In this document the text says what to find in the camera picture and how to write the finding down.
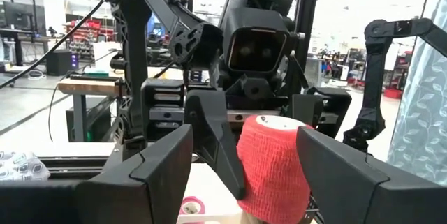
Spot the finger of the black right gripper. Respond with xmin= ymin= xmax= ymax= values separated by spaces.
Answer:
xmin=184 ymin=89 xmax=247 ymax=201
xmin=288 ymin=93 xmax=325 ymax=130

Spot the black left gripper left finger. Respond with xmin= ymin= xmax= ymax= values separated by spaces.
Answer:
xmin=75 ymin=124 xmax=194 ymax=224

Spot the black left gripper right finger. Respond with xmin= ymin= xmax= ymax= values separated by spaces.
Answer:
xmin=295 ymin=126 xmax=447 ymax=224

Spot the pink bandage roll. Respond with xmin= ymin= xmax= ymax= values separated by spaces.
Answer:
xmin=179 ymin=195 xmax=207 ymax=224

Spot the red bandage roll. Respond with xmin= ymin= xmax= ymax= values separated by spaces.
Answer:
xmin=236 ymin=114 xmax=314 ymax=224

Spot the wooden work table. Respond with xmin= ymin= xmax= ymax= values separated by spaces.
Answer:
xmin=57 ymin=76 xmax=122 ymax=144

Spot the leaf-patterned curtain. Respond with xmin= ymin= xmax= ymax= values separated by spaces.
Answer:
xmin=386 ymin=0 xmax=447 ymax=187

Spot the red parts bin shelf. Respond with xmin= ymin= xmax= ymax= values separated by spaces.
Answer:
xmin=64 ymin=19 xmax=116 ymax=61

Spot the black equipment box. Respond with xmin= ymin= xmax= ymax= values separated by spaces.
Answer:
xmin=46 ymin=49 xmax=80 ymax=77

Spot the grey square-patterned cloth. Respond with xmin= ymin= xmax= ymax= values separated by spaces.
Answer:
xmin=0 ymin=151 xmax=52 ymax=183

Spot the computer monitor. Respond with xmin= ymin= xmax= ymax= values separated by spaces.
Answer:
xmin=0 ymin=0 xmax=47 ymax=37

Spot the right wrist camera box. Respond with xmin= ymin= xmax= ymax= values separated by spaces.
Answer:
xmin=219 ymin=6 xmax=298 ymax=80

